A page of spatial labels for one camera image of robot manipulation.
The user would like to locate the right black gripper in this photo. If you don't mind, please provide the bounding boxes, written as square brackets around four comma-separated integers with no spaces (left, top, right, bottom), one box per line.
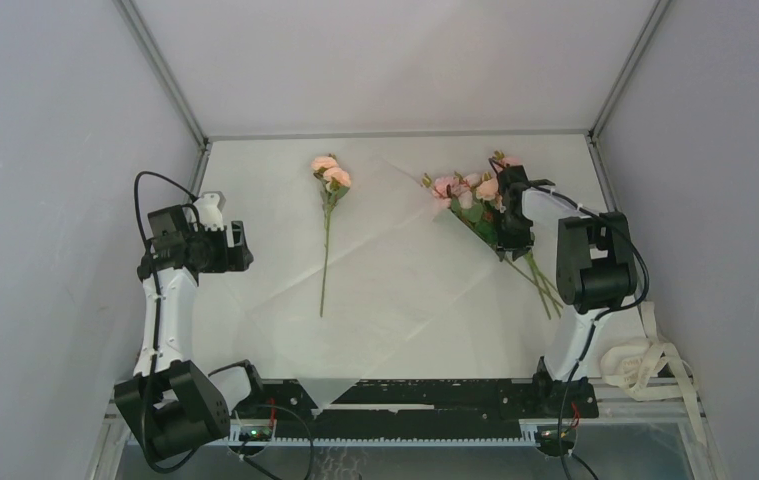
[494,207,535,259]

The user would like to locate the pink fake flower stem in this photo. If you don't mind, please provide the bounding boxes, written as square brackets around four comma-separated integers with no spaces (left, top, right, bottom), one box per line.
[420,172,564,319]
[474,150,564,319]
[311,153,352,318]

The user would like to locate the translucent white wrapping paper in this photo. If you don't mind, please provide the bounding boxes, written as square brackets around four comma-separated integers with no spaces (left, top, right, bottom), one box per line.
[206,157,494,407]

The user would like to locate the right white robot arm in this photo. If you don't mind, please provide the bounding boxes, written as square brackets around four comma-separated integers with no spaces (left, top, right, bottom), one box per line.
[490,160,638,416]

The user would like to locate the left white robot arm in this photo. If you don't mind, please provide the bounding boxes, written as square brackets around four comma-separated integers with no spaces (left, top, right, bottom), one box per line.
[113,192,268,473]

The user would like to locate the left controller board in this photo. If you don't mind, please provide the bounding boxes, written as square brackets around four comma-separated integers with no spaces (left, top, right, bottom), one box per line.
[238,427,273,443]

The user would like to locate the controller board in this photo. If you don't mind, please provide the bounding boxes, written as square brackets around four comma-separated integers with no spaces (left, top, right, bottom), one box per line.
[238,427,273,443]
[535,428,574,443]

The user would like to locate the cream printed ribbon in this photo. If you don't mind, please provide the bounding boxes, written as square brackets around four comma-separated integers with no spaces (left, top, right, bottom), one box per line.
[599,302,708,447]

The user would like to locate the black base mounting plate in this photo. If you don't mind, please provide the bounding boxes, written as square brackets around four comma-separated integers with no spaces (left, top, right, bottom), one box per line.
[233,378,600,434]

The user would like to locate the right controller board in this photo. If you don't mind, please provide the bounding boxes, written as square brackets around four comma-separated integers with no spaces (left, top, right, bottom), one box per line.
[535,428,574,443]

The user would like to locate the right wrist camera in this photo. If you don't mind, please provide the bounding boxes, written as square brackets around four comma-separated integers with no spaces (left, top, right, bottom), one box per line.
[488,153,529,194]

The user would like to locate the white slotted cable duct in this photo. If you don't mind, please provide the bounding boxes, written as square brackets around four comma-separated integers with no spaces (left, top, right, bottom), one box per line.
[210,423,540,447]

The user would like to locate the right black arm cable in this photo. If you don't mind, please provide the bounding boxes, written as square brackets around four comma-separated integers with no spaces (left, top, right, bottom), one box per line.
[488,157,651,480]

